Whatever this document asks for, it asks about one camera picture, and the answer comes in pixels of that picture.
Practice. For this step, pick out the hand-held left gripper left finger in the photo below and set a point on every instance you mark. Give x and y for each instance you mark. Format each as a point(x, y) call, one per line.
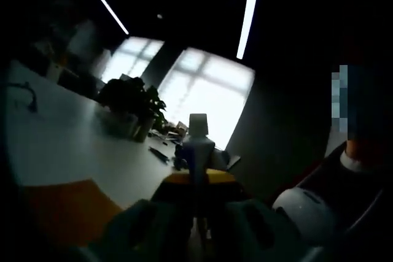
point(132, 237)

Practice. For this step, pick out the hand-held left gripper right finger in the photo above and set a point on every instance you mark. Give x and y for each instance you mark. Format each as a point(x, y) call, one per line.
point(255, 237)

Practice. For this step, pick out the white blue toothpaste tube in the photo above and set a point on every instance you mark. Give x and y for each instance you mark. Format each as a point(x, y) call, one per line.
point(198, 154)

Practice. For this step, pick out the white toothpaste cap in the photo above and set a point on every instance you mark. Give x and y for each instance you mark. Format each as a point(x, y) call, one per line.
point(199, 124)

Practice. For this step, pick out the black pen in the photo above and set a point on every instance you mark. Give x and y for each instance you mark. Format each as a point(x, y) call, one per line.
point(158, 153)

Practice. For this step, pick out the white table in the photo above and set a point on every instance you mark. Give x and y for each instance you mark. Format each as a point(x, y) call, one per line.
point(61, 145)

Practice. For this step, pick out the green potted plant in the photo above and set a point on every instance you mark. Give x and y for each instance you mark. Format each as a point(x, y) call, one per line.
point(122, 93)

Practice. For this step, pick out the large window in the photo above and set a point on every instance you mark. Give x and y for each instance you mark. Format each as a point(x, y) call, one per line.
point(215, 90)
point(132, 56)

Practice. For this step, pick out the ceiling light strip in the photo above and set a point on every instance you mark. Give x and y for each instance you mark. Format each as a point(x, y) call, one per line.
point(104, 1)
point(248, 10)

